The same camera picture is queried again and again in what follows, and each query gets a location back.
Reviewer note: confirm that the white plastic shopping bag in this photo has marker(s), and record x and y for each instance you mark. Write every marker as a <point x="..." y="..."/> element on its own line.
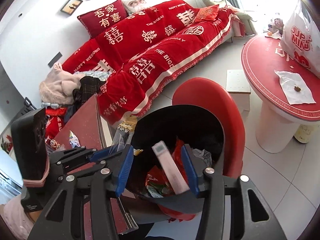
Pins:
<point x="300" y="39"/>

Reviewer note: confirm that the red curved stool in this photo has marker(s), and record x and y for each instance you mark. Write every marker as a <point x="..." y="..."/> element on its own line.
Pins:
<point x="213" y="97"/>

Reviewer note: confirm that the red square pillow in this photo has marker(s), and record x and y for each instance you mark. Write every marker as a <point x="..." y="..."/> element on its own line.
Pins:
<point x="100" y="19"/>

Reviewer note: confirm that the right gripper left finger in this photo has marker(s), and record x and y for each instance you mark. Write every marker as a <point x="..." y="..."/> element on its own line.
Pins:
<point x="63" y="214"/>

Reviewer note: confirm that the red can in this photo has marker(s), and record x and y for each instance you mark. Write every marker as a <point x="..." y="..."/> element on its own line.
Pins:
<point x="51" y="144"/>

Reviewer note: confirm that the white printed cushion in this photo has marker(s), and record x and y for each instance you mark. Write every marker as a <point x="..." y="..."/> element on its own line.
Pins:
<point x="133" y="6"/>

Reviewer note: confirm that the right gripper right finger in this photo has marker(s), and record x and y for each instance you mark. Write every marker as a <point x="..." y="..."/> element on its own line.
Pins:
<point x="251" y="216"/>

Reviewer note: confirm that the pink fluffy coat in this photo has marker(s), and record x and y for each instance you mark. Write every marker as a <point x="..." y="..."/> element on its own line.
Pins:
<point x="58" y="86"/>

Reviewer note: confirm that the black round trash bin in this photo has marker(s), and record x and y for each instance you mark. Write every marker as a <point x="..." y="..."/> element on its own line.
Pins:
<point x="176" y="126"/>

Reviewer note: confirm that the red dotted plastic bag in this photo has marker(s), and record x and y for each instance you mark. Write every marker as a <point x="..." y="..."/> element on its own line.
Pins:
<point x="156" y="181"/>

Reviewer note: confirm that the white napkin on table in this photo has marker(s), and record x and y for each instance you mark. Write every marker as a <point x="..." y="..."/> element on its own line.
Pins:
<point x="295" y="89"/>

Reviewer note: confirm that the pink slim box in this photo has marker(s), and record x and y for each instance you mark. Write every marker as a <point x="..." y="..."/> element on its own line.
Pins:
<point x="175" y="178"/>

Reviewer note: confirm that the red round coffee table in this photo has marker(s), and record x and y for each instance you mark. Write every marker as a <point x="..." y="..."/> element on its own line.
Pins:
<point x="278" y="121"/>

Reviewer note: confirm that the blue a2 milk pouch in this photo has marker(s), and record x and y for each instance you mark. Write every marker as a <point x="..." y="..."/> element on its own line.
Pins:
<point x="73" y="140"/>

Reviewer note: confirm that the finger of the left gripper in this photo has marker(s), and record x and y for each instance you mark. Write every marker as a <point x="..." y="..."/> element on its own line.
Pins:
<point x="83" y="167"/>
<point x="107" y="153"/>

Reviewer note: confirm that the black camera box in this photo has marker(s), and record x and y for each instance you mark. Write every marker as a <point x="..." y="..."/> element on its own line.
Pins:
<point x="28" y="135"/>

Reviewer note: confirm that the clear plastic bag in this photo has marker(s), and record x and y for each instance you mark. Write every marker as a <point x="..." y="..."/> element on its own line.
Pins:
<point x="124" y="133"/>

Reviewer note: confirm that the small red embroidered cushion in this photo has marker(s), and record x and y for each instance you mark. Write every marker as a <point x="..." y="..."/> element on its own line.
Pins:
<point x="207" y="13"/>

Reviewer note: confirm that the red covered sofa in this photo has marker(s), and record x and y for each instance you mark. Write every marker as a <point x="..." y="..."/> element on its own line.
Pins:
<point x="144" y="52"/>

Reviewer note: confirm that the black clothing pile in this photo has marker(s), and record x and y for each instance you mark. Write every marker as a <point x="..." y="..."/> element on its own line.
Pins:
<point x="89" y="87"/>

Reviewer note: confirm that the black upright vacuum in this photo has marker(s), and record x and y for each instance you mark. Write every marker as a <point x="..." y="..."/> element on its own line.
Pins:
<point x="27" y="107"/>

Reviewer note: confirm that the small left photo frame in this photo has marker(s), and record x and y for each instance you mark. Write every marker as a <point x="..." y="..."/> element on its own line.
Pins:
<point x="70" y="6"/>

